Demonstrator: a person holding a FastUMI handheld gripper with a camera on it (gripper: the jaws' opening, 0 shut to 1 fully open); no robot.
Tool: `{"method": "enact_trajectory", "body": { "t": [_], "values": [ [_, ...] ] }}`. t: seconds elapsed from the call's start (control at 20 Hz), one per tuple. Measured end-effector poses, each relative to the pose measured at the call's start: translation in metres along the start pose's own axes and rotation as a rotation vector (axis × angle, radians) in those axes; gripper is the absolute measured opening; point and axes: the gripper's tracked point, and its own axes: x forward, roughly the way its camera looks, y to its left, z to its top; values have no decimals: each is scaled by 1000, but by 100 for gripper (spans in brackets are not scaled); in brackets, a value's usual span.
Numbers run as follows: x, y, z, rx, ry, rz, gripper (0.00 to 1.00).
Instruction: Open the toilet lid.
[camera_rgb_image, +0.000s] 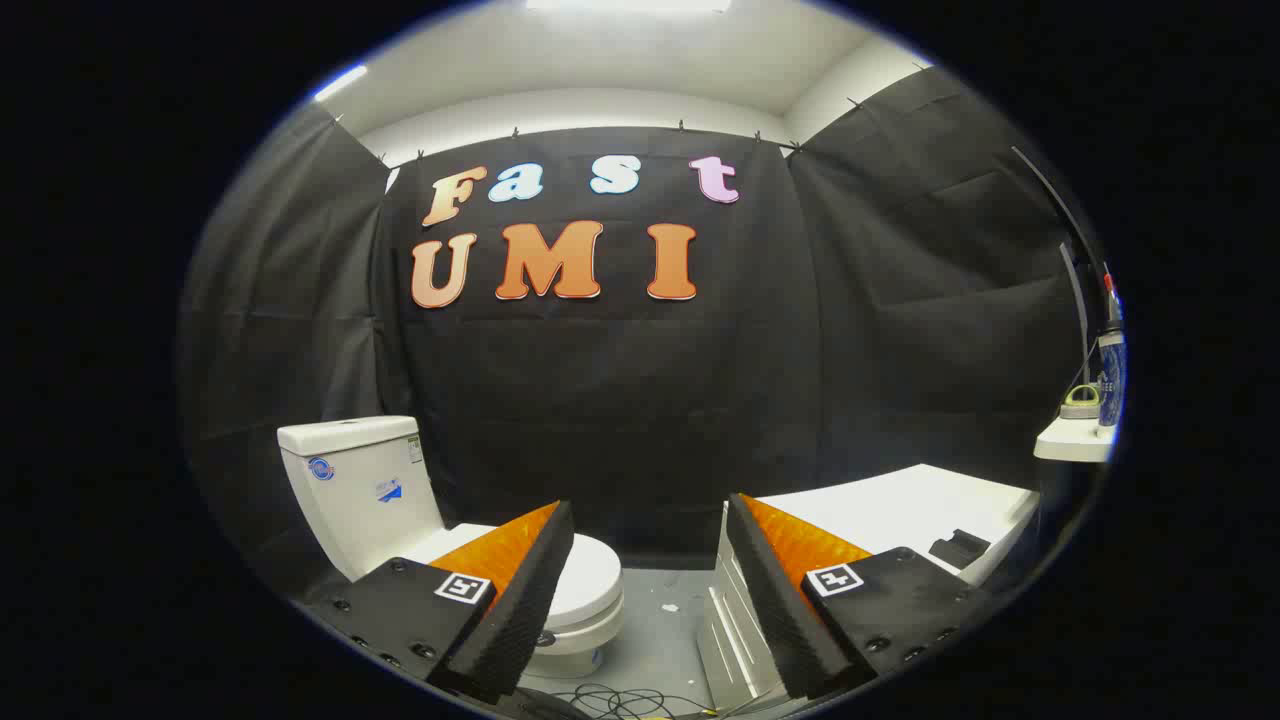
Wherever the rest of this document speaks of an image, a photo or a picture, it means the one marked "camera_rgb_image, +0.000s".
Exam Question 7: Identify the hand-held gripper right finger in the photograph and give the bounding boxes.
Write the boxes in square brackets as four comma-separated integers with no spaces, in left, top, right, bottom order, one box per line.
[724,492,993,703]

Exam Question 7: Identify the tangled black cables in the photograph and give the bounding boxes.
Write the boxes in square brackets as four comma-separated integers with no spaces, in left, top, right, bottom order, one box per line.
[550,683,721,720]

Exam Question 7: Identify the black backdrop cloth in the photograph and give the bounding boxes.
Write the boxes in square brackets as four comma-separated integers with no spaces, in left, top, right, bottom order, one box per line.
[180,65,1101,601]

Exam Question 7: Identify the blue spray bottle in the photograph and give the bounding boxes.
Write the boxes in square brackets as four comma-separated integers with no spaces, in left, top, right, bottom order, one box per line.
[1097,270,1129,431]

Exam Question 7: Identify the white toilet lid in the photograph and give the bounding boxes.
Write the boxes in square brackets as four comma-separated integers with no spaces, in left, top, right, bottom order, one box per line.
[430,523,625,633]

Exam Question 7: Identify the white sink shelf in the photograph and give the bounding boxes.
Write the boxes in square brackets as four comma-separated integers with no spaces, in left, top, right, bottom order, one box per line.
[1033,415,1116,463]

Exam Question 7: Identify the white ceramic toilet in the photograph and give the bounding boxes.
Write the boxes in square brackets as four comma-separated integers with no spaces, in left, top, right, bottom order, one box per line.
[277,415,626,681]

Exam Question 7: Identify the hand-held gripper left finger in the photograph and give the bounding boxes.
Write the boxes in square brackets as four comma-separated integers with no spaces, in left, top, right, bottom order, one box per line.
[295,500,577,706]

